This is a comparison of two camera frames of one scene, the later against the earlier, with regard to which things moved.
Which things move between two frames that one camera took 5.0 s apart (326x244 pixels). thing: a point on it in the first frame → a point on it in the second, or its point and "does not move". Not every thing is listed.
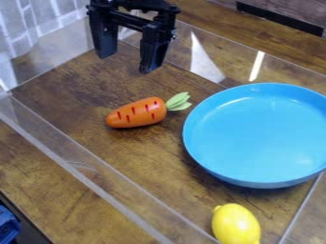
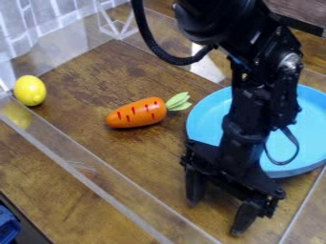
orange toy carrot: (146, 111) does not move
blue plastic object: (11, 226) does not move
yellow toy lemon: (234, 224) → (29, 91)
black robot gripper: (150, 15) → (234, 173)
